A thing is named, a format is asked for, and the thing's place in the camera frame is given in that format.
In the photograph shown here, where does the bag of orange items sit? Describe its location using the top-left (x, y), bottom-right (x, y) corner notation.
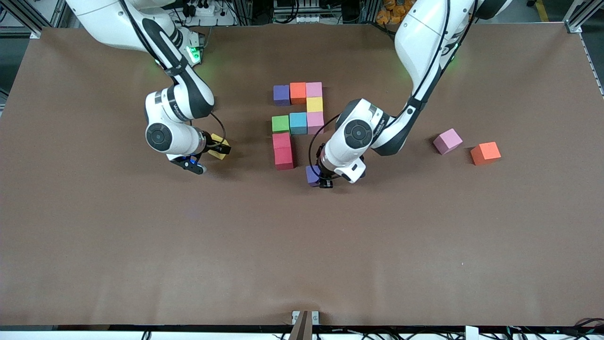
top-left (376, 0), bottom-right (416, 26)

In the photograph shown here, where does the grey electronics box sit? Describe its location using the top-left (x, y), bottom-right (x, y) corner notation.
top-left (273, 0), bottom-right (322, 24)

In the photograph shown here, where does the aluminium frame profile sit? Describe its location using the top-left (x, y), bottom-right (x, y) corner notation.
top-left (564, 0), bottom-right (604, 34)
top-left (0, 0), bottom-right (69, 39)

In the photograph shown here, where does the cyan foam cube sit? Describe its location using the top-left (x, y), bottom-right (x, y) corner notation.
top-left (289, 112), bottom-right (308, 135)

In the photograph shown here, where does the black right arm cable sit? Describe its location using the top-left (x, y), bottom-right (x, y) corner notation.
top-left (118, 0), bottom-right (227, 145)

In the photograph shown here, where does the white power strip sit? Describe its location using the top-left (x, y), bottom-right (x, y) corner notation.
top-left (182, 0), bottom-right (222, 17)

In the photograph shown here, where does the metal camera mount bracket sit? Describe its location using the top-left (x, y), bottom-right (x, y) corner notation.
top-left (289, 310), bottom-right (320, 340)

